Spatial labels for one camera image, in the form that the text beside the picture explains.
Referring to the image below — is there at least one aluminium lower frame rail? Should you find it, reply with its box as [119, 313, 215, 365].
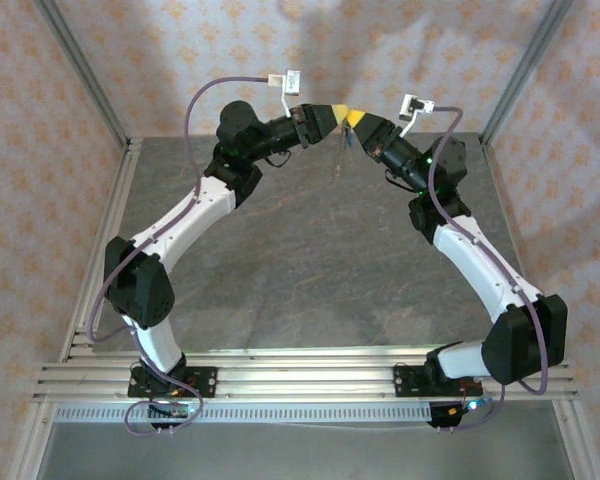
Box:
[7, 399, 56, 480]
[552, 399, 600, 480]

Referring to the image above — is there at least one slotted grey cable duct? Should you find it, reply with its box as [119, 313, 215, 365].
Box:
[54, 403, 434, 424]

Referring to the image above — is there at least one grey metal lower panel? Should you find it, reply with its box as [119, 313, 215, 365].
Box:
[34, 422, 576, 480]

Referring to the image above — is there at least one wide aluminium crossbeam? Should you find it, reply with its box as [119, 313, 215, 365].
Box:
[32, 360, 581, 404]

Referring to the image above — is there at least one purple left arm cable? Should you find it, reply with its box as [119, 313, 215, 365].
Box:
[87, 75, 270, 437]

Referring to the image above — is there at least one narrow aluminium crossbeam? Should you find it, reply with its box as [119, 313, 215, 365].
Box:
[62, 343, 549, 364]

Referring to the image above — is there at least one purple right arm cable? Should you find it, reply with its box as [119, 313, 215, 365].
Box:
[428, 105, 551, 432]

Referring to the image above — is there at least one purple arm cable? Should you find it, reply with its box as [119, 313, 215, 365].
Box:
[428, 105, 551, 432]
[87, 75, 270, 437]

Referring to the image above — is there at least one aluminium frame post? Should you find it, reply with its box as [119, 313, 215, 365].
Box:
[33, 0, 132, 149]
[478, 0, 577, 147]

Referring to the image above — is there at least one aluminium side rail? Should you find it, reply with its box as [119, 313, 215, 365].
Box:
[59, 138, 144, 364]
[482, 141, 552, 354]

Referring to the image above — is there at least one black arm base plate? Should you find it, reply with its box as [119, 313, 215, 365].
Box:
[393, 364, 484, 400]
[128, 366, 218, 400]

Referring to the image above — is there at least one black controller board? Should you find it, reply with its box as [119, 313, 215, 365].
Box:
[147, 399, 202, 432]
[428, 398, 492, 431]

